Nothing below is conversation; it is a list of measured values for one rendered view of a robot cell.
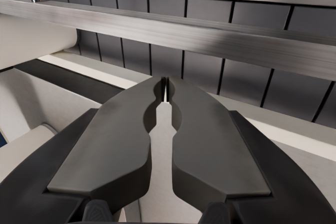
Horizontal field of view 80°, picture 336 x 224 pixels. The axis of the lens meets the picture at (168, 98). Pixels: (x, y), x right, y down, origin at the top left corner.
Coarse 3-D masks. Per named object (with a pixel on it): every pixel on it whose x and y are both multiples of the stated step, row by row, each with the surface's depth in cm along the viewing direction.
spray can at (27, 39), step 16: (0, 16) 19; (16, 16) 20; (0, 32) 18; (16, 32) 19; (32, 32) 20; (48, 32) 22; (64, 32) 23; (0, 48) 18; (16, 48) 20; (32, 48) 21; (48, 48) 23; (64, 48) 25; (0, 64) 19
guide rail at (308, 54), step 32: (0, 0) 16; (128, 32) 11; (160, 32) 10; (192, 32) 9; (224, 32) 8; (256, 32) 8; (288, 32) 8; (256, 64) 8; (288, 64) 7; (320, 64) 7
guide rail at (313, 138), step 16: (64, 64) 24; (80, 64) 22; (96, 64) 22; (112, 80) 21; (128, 80) 19; (240, 112) 15; (256, 112) 15; (272, 112) 15; (272, 128) 14; (288, 128) 14; (304, 128) 14; (320, 128) 14; (288, 144) 14; (304, 144) 13; (320, 144) 13
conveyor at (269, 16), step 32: (64, 0) 24; (96, 0) 21; (128, 0) 19; (160, 0) 18; (192, 0) 16; (224, 0) 15; (96, 32) 24; (320, 32) 13; (128, 64) 23; (160, 64) 21; (192, 64) 19; (224, 64) 17; (224, 96) 19; (256, 96) 17; (288, 96) 16; (320, 96) 15
